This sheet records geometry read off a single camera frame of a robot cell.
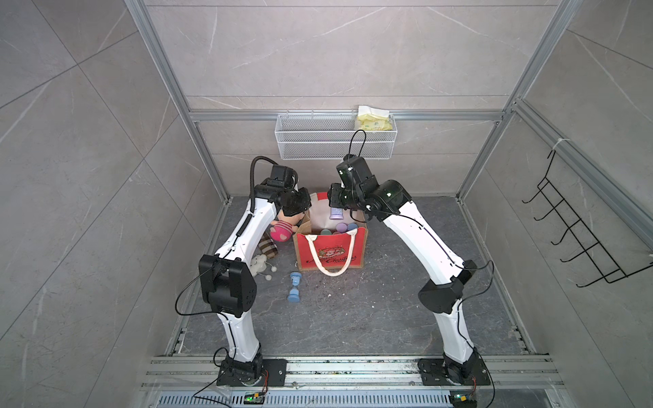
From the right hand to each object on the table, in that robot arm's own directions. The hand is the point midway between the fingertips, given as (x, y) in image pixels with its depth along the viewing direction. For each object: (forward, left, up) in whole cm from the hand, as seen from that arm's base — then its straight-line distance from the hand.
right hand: (334, 194), depth 75 cm
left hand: (+7, +7, -9) cm, 13 cm away
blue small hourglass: (+5, -7, -23) cm, 24 cm away
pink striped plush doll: (+8, +21, -26) cm, 35 cm away
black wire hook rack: (-26, -65, -1) cm, 70 cm away
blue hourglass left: (-18, +15, -31) cm, 39 cm away
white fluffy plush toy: (-7, +29, -29) cm, 41 cm away
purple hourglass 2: (+5, -3, -22) cm, 23 cm away
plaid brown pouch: (+1, +27, -29) cm, 39 cm away
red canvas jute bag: (-8, +1, -12) cm, 15 cm away
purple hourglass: (-7, -1, -1) cm, 7 cm away
